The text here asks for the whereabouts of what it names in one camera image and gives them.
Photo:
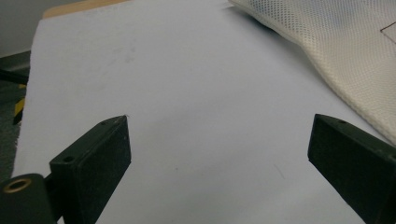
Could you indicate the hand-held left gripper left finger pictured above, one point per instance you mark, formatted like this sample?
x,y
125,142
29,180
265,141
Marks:
x,y
93,168

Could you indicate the white table mat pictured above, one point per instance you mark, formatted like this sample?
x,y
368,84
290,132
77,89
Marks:
x,y
186,77

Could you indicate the yellow black floor tape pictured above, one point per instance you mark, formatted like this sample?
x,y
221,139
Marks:
x,y
18,107

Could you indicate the cream mesh laundry bag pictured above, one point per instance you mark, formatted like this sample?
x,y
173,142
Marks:
x,y
342,46

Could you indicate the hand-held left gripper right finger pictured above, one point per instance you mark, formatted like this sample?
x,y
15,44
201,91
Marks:
x,y
351,161

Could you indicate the wooden table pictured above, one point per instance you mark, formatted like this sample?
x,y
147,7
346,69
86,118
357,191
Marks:
x,y
71,7

